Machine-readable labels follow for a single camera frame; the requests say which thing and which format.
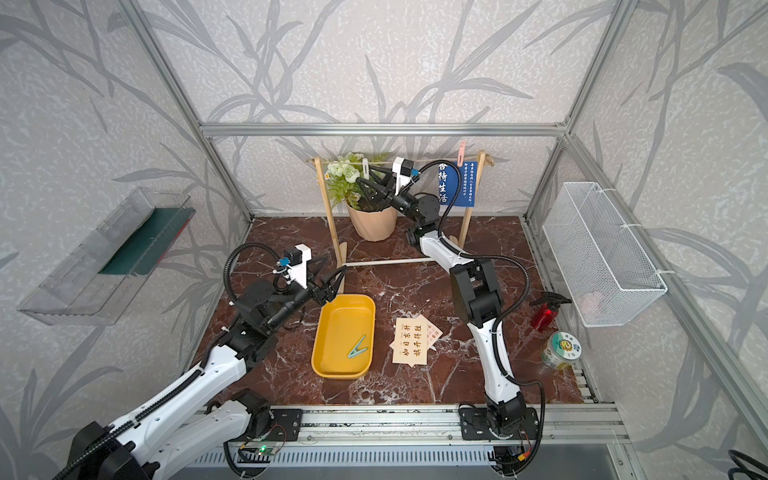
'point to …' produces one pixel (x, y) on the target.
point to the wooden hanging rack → (338, 246)
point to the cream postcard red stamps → (433, 334)
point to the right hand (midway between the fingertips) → (362, 174)
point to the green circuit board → (265, 450)
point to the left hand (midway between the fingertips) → (338, 265)
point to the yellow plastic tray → (344, 340)
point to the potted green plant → (341, 174)
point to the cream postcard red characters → (410, 341)
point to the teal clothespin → (356, 351)
